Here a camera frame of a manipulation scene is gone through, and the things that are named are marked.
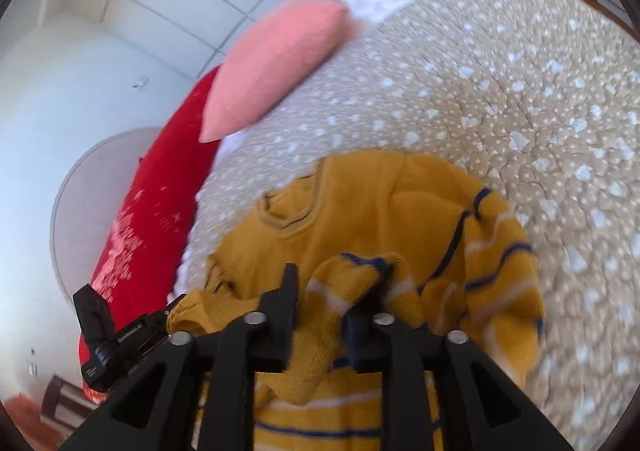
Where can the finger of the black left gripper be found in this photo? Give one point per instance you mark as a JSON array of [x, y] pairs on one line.
[[150, 320], [94, 317]]

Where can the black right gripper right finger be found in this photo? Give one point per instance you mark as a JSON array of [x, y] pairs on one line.
[[441, 392]]

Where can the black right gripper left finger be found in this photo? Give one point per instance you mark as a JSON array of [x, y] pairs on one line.
[[197, 393]]

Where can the yellow striped knit sweater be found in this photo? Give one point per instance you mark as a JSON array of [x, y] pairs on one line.
[[446, 252]]

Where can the dark wooden chair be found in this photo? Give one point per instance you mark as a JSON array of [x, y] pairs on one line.
[[65, 406]]

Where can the red patterned pillow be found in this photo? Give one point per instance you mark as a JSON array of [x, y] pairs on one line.
[[137, 269]]

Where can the round white side table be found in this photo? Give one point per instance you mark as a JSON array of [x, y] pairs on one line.
[[88, 201]]

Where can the pink knit pillow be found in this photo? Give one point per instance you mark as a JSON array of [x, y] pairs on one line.
[[269, 60]]

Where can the beige spotted bed blanket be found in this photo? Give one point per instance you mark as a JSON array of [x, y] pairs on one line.
[[538, 100]]

